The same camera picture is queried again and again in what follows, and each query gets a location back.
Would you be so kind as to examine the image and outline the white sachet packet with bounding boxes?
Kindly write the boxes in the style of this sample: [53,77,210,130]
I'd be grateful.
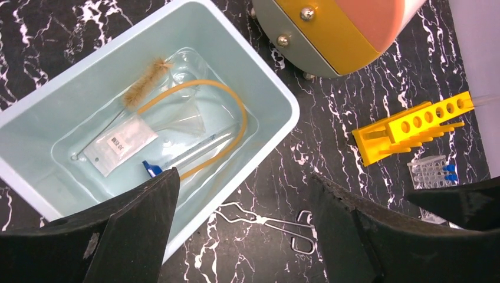
[83,114,158,177]

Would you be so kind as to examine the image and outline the teal plastic bin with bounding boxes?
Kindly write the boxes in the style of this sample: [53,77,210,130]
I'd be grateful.
[0,0,301,263]

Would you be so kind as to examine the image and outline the large glass test tube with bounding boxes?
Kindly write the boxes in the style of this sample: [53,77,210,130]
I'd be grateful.
[471,94,499,107]

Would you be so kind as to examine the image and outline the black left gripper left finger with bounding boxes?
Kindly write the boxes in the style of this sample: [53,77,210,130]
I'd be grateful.
[1,169,180,282]

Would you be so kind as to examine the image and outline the tan rubber tube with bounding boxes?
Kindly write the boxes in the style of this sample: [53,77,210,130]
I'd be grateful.
[136,80,248,180]

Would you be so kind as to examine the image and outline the clear plastic funnel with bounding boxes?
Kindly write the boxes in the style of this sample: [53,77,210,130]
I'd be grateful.
[151,98,206,137]

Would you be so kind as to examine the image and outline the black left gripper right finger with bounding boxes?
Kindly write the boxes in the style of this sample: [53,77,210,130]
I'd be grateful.
[309,174,499,282]

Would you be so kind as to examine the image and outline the round drawer cabinet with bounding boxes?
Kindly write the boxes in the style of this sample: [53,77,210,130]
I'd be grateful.
[251,0,424,78]

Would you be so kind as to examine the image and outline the clear acrylic tube rack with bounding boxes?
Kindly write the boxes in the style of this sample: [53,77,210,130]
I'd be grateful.
[407,154,450,225]

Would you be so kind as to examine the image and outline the clear glass beaker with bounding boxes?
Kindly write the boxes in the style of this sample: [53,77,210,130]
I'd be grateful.
[161,47,208,91]

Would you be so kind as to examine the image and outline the yellow test tube rack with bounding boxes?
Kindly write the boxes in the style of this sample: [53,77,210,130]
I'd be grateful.
[352,91,474,166]

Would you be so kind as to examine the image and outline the blue capped test tube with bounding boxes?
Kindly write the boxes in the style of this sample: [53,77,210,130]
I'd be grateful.
[442,164,456,174]

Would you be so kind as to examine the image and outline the graduated cylinder blue base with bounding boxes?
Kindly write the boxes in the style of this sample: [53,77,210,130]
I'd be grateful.
[142,123,240,177]

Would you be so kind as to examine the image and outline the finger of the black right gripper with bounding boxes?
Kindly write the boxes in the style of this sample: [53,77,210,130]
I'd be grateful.
[404,176,499,231]

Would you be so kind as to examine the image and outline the metal crucible tongs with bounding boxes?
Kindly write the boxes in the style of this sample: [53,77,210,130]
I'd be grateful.
[213,202,316,255]

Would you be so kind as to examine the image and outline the test tube brush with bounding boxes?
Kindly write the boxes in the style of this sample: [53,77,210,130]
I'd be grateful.
[70,58,174,161]

